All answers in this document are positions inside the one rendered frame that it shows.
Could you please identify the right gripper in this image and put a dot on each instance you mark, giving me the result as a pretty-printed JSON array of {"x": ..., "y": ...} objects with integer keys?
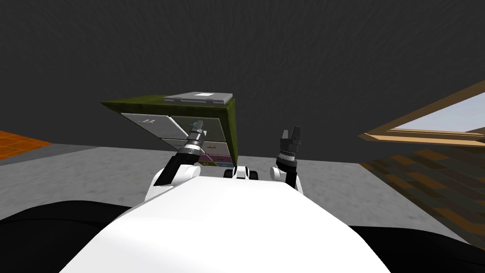
[{"x": 289, "y": 147}]

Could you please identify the wooden framed window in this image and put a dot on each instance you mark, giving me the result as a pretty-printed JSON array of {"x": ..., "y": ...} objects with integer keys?
[{"x": 447, "y": 119}]

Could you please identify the blue drawer front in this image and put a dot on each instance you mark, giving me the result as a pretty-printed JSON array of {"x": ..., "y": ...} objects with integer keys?
[{"x": 226, "y": 165}]

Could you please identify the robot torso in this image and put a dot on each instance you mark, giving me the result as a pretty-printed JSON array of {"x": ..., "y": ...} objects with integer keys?
[{"x": 227, "y": 227}]

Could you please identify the pale grey drawer front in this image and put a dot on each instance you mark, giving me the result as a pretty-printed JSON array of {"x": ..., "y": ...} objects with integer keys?
[{"x": 163, "y": 131}]

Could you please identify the grey laptop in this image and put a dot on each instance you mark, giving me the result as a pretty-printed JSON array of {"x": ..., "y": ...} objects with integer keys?
[{"x": 197, "y": 98}]

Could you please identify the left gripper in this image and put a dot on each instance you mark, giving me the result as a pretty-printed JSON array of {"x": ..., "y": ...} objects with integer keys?
[{"x": 196, "y": 135}]

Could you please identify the pink drawer front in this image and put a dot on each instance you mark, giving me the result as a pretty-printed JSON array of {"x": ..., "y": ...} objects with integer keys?
[{"x": 222, "y": 158}]

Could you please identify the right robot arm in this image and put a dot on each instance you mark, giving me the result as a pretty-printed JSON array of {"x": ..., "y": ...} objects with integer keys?
[{"x": 290, "y": 176}]

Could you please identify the yellow drawer front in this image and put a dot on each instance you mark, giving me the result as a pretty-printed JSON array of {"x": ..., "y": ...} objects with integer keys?
[{"x": 212, "y": 163}]

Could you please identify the dark grey drawer front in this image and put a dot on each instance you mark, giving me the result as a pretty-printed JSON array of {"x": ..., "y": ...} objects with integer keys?
[{"x": 216, "y": 131}]

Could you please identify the green drawer cabinet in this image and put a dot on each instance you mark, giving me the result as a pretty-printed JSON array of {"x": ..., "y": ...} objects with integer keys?
[{"x": 232, "y": 125}]

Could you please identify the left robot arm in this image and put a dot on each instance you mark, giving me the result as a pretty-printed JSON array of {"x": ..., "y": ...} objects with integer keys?
[{"x": 170, "y": 172}]

